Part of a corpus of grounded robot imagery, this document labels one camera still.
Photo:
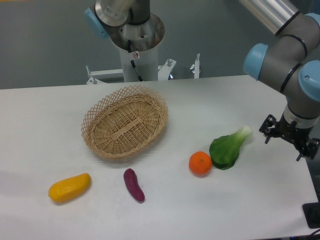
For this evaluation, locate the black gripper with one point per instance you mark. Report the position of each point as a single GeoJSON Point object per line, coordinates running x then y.
{"type": "Point", "coordinates": [290, 132]}

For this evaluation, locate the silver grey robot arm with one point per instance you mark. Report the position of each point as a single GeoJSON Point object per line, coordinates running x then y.
{"type": "Point", "coordinates": [137, 33]}

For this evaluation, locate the orange tangerine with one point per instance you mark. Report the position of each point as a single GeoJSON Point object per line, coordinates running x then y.
{"type": "Point", "coordinates": [200, 163]}

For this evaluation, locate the woven wicker basket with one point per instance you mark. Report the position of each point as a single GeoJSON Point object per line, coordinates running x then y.
{"type": "Point", "coordinates": [124, 122]}

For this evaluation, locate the purple sweet potato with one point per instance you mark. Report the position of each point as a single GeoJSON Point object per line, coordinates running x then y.
{"type": "Point", "coordinates": [132, 185]}

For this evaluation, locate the green bok choy vegetable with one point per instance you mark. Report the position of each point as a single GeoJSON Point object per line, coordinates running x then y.
{"type": "Point", "coordinates": [225, 150]}

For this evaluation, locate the black device at table edge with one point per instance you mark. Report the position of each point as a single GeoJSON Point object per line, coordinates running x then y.
{"type": "Point", "coordinates": [312, 214]}

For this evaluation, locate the yellow mango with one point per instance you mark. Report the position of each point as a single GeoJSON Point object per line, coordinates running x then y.
{"type": "Point", "coordinates": [70, 188]}

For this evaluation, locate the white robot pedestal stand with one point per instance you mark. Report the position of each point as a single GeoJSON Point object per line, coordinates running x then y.
{"type": "Point", "coordinates": [136, 66]}

